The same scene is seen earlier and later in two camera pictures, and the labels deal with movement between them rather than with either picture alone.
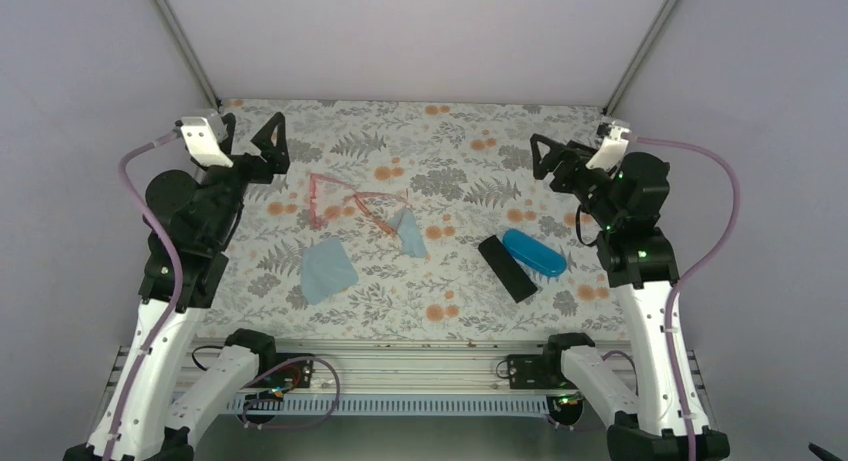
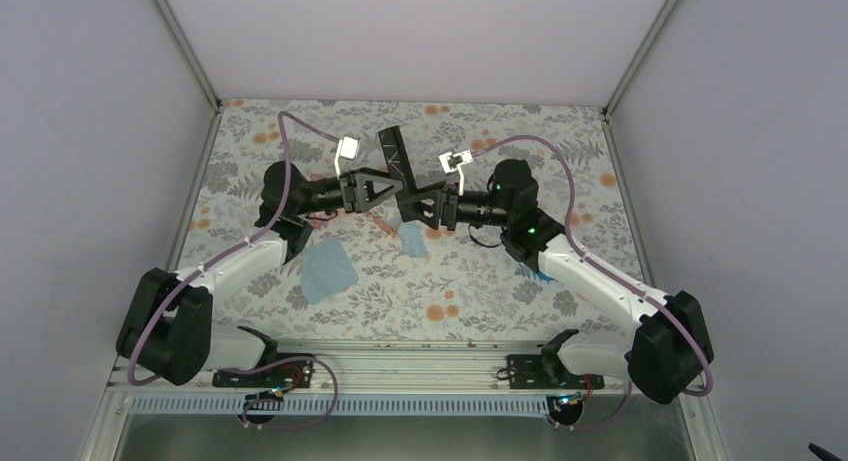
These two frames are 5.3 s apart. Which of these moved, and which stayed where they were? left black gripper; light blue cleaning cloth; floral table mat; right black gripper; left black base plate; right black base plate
Moved: left black gripper; right black gripper
Stayed: floral table mat; light blue cleaning cloth; left black base plate; right black base plate
